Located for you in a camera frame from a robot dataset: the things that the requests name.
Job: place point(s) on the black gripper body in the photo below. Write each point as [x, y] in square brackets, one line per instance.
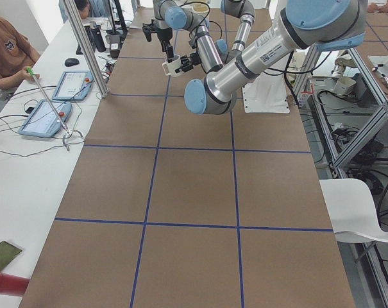
[164, 34]
[194, 59]

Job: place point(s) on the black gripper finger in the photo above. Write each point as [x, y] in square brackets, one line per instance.
[167, 48]
[183, 69]

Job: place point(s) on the white mug with handle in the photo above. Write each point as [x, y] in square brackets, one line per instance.
[174, 67]

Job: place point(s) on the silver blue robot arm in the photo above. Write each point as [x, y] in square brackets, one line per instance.
[170, 16]
[330, 25]

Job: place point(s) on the man in grey shirt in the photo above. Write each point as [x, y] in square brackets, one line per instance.
[86, 8]

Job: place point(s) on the black computer mouse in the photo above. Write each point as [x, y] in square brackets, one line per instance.
[71, 62]

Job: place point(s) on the upper teach pendant tablet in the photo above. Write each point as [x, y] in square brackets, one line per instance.
[73, 85]

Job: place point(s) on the teach pendant tablet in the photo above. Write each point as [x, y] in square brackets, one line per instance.
[73, 85]
[43, 122]

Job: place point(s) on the metal reacher grabber stick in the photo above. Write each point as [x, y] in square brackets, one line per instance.
[68, 132]

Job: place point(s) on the lower teach pendant tablet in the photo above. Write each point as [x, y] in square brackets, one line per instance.
[43, 122]

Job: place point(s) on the man in brown shirt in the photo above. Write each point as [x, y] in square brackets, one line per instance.
[16, 55]

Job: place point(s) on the green bean bag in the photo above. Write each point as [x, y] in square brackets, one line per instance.
[7, 253]

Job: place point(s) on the red cylinder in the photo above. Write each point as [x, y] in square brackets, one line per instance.
[13, 285]

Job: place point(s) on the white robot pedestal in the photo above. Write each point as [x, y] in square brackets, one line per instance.
[267, 94]

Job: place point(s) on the aluminium frame post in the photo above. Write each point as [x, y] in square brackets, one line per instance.
[83, 41]

